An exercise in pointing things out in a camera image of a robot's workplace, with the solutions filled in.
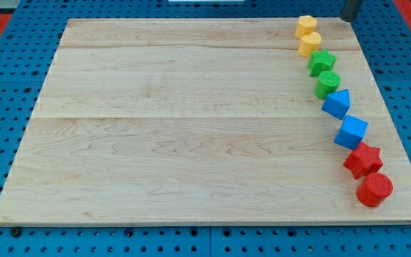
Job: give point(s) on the wooden board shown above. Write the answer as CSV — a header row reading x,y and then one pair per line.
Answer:
x,y
197,122

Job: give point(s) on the blue triangle block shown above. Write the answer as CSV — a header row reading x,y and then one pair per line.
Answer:
x,y
337,104

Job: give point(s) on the green cylinder block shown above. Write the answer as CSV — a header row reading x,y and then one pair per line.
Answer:
x,y
327,83

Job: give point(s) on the yellow heart block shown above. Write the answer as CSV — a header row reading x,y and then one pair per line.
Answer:
x,y
309,44

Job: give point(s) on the blue cube block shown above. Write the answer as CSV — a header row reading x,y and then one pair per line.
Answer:
x,y
351,132

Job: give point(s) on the red star block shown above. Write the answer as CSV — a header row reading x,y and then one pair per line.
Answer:
x,y
365,159

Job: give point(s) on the green star block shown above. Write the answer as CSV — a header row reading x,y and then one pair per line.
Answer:
x,y
320,61

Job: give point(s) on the yellow hexagon block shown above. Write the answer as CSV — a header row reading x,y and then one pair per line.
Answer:
x,y
305,26

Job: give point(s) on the red cylinder block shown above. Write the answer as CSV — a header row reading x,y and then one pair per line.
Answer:
x,y
374,189

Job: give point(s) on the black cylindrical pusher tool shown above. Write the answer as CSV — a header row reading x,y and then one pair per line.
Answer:
x,y
350,10

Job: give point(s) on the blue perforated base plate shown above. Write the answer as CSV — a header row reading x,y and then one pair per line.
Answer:
x,y
27,47

